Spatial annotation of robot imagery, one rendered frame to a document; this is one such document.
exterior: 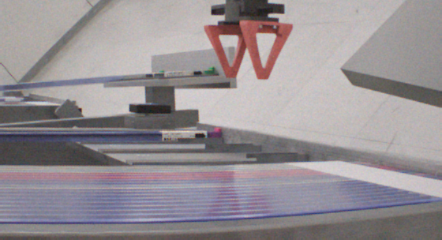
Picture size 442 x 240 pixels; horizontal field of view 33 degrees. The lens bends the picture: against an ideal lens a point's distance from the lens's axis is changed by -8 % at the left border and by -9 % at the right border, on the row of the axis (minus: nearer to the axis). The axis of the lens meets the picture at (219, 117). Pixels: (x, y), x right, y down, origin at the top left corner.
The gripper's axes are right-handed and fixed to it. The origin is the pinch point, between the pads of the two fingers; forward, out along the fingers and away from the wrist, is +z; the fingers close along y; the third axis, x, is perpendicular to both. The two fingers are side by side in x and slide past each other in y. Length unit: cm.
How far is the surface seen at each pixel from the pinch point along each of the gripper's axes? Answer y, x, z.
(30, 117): -84, -15, 11
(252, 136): 10.2, -3.9, 7.4
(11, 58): -749, 73, -7
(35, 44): -749, 100, -23
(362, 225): 60, -21, 8
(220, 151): 12.8, -9.1, 8.7
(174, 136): 1.2, -10.4, 8.1
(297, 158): 23.7, -5.2, 8.5
